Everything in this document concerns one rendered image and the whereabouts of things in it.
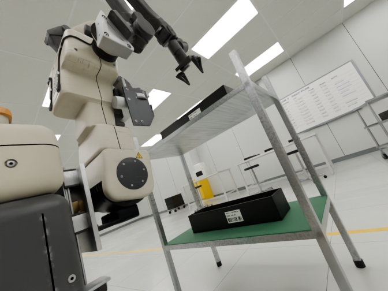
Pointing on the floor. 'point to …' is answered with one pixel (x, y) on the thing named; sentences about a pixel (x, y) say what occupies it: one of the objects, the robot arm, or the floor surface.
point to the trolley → (375, 123)
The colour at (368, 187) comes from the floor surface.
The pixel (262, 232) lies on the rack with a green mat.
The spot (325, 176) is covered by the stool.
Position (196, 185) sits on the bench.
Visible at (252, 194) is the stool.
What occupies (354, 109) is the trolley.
